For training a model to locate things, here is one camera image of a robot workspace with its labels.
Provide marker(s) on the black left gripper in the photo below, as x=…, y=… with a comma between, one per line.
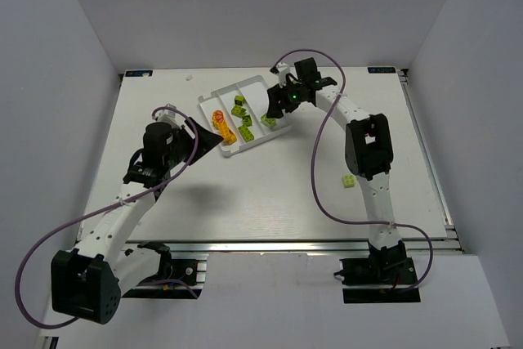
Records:
x=189, y=136

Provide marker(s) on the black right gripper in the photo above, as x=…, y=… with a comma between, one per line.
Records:
x=280, y=96

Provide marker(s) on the yellow 2x4 lego brick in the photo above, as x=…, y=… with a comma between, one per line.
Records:
x=228, y=136

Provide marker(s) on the green 2x4 lego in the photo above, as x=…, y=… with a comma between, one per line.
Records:
x=270, y=123

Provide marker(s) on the yellow round butterfly lego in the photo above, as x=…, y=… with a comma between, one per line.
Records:
x=218, y=118

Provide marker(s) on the green 2x2 lego upturned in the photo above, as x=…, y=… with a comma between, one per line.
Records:
x=247, y=120

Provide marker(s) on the green 2x4 lego brick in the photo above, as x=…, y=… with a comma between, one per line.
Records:
x=246, y=133

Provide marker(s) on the green 2x2 lego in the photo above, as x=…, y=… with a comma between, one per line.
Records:
x=348, y=181
x=239, y=100

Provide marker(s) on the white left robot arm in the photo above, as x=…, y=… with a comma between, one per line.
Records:
x=88, y=281

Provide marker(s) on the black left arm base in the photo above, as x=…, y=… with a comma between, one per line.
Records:
x=174, y=275

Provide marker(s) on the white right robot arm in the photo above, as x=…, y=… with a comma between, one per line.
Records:
x=368, y=148

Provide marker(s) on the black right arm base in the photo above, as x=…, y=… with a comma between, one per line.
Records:
x=385, y=276

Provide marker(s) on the white three-compartment tray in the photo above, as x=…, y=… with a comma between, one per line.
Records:
x=256, y=103

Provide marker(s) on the blue label right corner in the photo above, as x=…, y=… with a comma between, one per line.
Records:
x=381, y=70

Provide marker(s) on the blue label corner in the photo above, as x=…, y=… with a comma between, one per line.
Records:
x=381, y=70
x=138, y=73

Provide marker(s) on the blue label left corner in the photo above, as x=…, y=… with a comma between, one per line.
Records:
x=138, y=73

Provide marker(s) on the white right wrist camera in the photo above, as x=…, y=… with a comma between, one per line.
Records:
x=281, y=70

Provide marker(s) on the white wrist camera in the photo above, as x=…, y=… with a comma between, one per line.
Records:
x=281, y=70
x=165, y=114

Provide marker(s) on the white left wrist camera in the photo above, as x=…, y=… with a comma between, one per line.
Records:
x=165, y=114

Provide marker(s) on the aluminium table frame rail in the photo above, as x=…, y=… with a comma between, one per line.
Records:
x=440, y=246

